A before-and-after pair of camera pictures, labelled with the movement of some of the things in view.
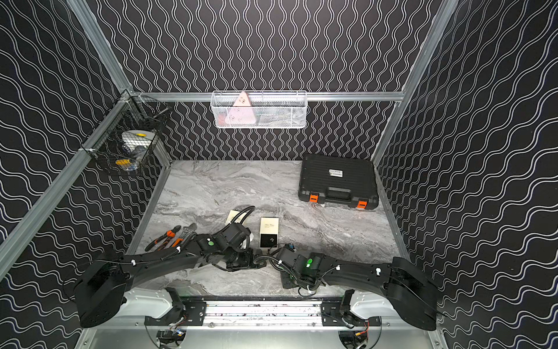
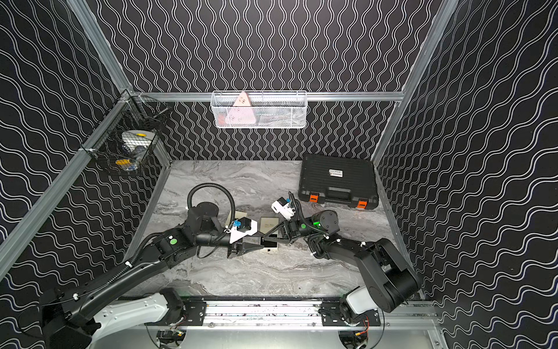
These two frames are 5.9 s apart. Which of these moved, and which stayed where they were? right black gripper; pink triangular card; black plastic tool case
Moved: right black gripper
Stayed: pink triangular card; black plastic tool case
